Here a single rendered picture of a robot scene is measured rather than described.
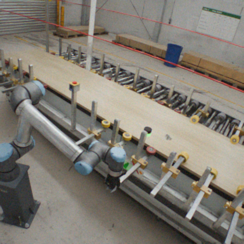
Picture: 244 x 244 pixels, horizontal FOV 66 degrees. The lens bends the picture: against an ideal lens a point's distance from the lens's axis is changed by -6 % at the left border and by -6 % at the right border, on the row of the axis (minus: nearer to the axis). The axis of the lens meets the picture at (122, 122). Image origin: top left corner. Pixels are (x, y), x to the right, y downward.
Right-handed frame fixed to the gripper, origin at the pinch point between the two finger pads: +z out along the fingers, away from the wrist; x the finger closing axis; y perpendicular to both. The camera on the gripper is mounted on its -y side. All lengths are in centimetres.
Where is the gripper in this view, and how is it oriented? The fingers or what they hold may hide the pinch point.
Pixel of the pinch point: (113, 189)
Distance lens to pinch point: 143.1
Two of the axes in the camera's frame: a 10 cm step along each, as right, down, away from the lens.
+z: -1.5, 8.2, 5.6
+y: -6.1, 3.6, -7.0
